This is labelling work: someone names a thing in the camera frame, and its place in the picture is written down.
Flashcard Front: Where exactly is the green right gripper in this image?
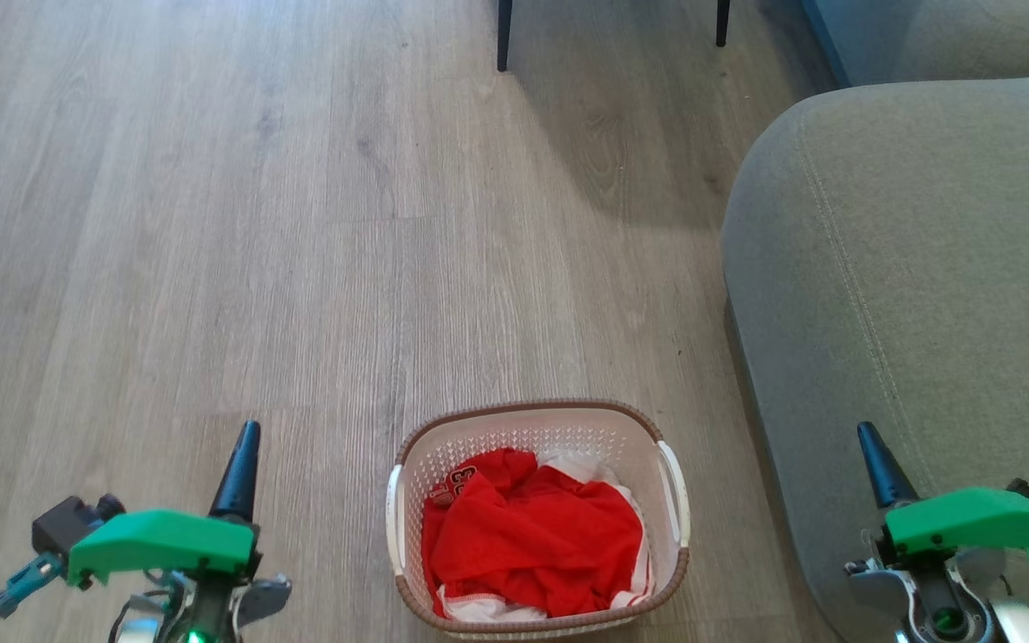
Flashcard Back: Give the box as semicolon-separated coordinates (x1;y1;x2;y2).
857;422;1029;565

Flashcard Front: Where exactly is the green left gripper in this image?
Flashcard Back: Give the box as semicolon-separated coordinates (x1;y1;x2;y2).
66;420;262;587

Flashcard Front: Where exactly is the white laundry basket brown rim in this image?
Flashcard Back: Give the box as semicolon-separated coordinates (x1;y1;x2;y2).
386;399;690;640

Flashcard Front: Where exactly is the beige fabric sofa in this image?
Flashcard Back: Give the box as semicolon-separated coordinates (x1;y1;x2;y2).
720;76;1029;643

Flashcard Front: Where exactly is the white garment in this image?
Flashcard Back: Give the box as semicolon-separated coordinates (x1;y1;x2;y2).
437;451;658;623

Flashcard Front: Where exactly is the red mesh garment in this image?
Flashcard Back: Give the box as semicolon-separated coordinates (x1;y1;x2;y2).
421;448;649;619

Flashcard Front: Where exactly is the pale upholstered seat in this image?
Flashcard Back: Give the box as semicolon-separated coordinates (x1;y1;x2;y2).
802;0;1029;88

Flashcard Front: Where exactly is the teal cable connector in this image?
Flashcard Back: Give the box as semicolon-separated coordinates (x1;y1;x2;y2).
0;552;69;619

